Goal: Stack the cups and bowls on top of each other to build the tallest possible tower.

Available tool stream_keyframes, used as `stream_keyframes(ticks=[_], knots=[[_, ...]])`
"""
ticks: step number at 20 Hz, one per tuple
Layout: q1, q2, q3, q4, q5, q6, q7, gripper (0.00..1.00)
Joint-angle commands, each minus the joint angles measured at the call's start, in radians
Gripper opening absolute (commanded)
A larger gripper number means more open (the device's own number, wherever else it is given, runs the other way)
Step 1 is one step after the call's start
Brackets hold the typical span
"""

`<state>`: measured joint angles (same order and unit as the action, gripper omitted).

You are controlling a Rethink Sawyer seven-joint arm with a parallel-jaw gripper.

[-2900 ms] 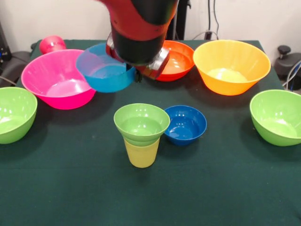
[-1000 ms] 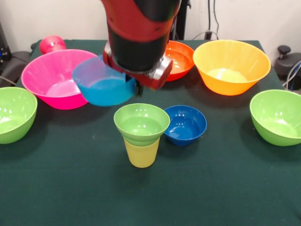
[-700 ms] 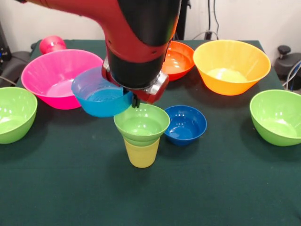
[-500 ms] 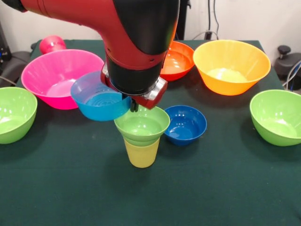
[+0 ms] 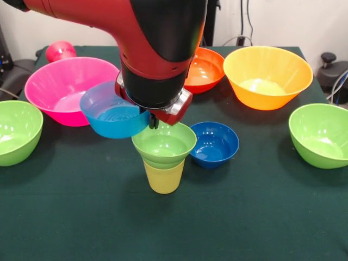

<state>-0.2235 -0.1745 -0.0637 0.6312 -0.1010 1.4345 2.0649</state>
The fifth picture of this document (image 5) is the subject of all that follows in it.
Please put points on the dark green tablecloth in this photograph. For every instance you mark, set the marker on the dark green tablecloth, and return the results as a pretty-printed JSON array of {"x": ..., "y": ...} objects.
[{"x": 108, "y": 217}]

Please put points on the dark blue plastic bowl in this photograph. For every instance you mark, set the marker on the dark blue plastic bowl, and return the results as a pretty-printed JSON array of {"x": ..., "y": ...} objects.
[{"x": 217, "y": 155}]

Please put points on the large pink plastic bowl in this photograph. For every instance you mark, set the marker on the large pink plastic bowl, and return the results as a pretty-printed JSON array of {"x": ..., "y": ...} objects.
[{"x": 54, "y": 81}]

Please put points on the large orange plastic bowl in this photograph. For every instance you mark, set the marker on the large orange plastic bowl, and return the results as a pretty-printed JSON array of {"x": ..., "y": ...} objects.
[{"x": 269, "y": 76}]

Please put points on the light blue plastic bowl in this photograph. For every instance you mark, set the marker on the light blue plastic bowl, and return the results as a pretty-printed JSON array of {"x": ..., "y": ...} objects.
[{"x": 108, "y": 126}]

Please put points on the yellow plastic cup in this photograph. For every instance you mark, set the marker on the yellow plastic cup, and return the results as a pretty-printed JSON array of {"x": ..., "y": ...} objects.
[{"x": 164, "y": 182}]

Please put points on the large green plastic bowl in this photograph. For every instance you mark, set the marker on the large green plastic bowl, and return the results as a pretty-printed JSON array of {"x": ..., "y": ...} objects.
[
  {"x": 320, "y": 136},
  {"x": 16, "y": 136}
]

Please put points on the red-orange plastic bowl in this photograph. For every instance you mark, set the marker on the red-orange plastic bowl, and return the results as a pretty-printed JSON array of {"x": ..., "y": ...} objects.
[{"x": 206, "y": 70}]

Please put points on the black computer tower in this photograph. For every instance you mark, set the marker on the black computer tower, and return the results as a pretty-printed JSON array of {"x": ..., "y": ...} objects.
[{"x": 4, "y": 54}]

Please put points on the red plastic cup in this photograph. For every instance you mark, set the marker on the red plastic cup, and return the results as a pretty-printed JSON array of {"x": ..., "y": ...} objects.
[{"x": 59, "y": 51}]

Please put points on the small green plastic bowl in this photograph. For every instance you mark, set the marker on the small green plastic bowl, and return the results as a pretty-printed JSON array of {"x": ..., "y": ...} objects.
[{"x": 163, "y": 146}]

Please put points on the black power adapter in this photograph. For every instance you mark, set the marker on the black power adapter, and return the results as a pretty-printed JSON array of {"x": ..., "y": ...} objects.
[{"x": 240, "y": 40}]

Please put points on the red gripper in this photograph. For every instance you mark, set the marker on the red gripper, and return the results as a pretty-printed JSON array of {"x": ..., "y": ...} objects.
[{"x": 170, "y": 119}]

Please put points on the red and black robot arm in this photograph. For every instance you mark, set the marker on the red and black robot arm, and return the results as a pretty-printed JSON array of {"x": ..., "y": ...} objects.
[{"x": 152, "y": 40}]

